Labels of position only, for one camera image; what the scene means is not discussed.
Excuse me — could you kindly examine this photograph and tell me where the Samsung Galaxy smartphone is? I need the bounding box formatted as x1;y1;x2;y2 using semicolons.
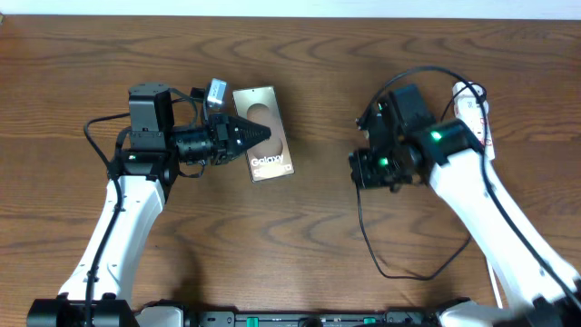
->
232;86;295;183

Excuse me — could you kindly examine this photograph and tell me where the black charger cable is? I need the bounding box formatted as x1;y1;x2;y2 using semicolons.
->
355;82;488;281

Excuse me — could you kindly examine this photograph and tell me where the white power strip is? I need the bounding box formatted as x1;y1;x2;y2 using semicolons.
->
452;82;496;161

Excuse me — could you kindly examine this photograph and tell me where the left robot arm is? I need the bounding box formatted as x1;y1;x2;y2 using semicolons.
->
26;79;271;326

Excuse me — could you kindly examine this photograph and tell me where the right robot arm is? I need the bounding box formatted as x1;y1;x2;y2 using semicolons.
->
349;82;580;326

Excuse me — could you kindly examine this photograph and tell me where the right camera cable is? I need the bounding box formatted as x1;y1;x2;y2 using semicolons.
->
356;65;581;310

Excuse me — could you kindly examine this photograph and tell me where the camera cable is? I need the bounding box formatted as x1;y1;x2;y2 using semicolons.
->
356;65;581;310
83;88;205;327

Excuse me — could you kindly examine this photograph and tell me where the left camera cable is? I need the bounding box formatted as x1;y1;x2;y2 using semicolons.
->
83;88;205;327

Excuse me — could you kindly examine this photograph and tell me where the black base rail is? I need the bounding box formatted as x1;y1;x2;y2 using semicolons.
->
135;299;468;327

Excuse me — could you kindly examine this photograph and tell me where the white power strip cord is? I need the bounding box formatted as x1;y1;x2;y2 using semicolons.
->
486;258;504;310

